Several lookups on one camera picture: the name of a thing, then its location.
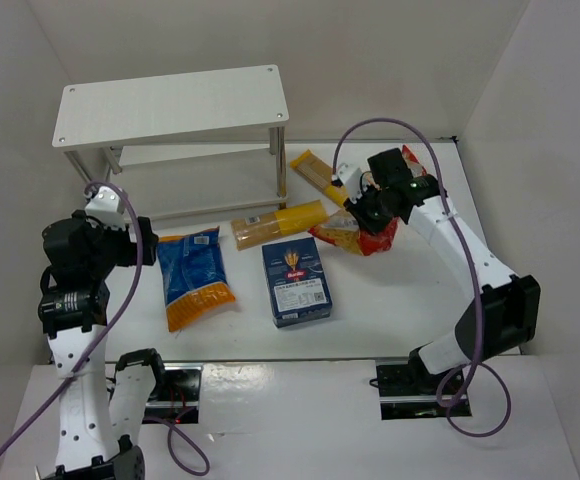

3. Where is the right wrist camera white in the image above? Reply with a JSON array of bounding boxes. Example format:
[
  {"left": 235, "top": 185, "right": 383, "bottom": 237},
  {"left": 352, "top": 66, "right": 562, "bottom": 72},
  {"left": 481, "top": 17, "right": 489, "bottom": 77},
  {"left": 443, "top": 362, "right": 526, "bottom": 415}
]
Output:
[{"left": 331, "top": 163, "right": 369, "bottom": 203}]

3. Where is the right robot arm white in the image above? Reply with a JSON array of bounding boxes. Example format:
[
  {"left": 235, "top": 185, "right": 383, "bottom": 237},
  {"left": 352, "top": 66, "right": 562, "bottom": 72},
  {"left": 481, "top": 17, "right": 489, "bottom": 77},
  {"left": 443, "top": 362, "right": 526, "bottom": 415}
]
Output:
[{"left": 332, "top": 148, "right": 541, "bottom": 388}]

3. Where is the yellow spaghetti bag far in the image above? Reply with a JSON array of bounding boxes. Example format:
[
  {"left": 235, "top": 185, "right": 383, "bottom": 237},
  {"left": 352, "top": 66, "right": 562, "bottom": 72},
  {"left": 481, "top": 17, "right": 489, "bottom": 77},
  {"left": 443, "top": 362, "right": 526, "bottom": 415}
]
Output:
[{"left": 290, "top": 150, "right": 348, "bottom": 208}]

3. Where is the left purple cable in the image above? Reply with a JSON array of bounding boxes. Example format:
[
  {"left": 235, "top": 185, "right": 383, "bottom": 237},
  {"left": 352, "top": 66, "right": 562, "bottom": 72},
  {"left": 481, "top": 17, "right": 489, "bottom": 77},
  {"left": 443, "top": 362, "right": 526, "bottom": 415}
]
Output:
[{"left": 0, "top": 181, "right": 211, "bottom": 480}]

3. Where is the red fusilli bag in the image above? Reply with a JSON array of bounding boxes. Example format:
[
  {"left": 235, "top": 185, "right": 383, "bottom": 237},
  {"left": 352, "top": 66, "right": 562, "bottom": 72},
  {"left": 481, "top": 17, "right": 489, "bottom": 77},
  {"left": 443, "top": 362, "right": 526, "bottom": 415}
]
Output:
[
  {"left": 401, "top": 144, "right": 428, "bottom": 177},
  {"left": 308, "top": 209, "right": 398, "bottom": 256}
]

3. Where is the blue orange pasta bag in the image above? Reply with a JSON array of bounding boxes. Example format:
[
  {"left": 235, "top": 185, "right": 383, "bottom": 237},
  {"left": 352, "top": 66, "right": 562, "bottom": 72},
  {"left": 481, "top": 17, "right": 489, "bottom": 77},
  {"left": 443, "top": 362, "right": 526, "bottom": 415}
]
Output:
[{"left": 157, "top": 226, "right": 236, "bottom": 333}]

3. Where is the blue Barilla pasta box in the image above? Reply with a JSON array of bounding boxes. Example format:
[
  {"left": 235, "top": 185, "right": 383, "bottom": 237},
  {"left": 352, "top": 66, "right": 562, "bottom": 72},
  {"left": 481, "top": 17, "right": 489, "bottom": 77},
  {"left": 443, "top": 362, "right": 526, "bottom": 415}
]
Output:
[{"left": 261, "top": 237, "right": 333, "bottom": 329}]

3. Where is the yellow spaghetti bag near shelf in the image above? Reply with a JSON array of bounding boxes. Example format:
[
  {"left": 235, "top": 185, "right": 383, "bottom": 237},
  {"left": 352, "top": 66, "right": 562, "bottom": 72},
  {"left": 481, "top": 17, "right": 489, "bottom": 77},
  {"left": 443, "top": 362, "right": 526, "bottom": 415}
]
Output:
[{"left": 231, "top": 200, "right": 329, "bottom": 251}]

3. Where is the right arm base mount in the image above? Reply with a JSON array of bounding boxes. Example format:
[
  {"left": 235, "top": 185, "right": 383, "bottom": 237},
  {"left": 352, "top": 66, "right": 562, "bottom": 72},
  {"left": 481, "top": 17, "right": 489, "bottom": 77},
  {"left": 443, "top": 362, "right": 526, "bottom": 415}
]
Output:
[{"left": 368, "top": 359, "right": 448, "bottom": 421}]

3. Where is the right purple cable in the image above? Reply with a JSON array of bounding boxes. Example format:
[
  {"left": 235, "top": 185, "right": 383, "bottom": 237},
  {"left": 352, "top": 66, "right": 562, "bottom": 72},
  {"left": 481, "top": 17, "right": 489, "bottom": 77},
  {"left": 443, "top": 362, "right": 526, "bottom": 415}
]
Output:
[{"left": 332, "top": 117, "right": 513, "bottom": 439}]

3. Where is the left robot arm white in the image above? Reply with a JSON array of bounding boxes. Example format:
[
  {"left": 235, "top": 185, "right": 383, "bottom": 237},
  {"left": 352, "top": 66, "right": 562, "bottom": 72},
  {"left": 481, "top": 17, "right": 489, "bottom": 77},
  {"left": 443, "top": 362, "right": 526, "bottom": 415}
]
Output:
[{"left": 38, "top": 210, "right": 165, "bottom": 479}]

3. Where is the white two-tier metal shelf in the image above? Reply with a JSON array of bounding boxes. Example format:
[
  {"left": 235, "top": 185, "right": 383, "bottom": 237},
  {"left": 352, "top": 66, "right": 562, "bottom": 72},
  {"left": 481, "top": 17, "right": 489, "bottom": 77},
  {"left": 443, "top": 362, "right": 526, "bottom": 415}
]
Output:
[{"left": 52, "top": 64, "right": 290, "bottom": 230}]

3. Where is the purple cable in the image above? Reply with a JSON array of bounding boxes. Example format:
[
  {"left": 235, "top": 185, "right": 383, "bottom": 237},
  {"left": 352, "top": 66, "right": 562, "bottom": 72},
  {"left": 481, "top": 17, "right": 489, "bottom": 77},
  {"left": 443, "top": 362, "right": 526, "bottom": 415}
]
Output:
[
  {"left": 332, "top": 117, "right": 513, "bottom": 439},
  {"left": 0, "top": 181, "right": 211, "bottom": 480}
]

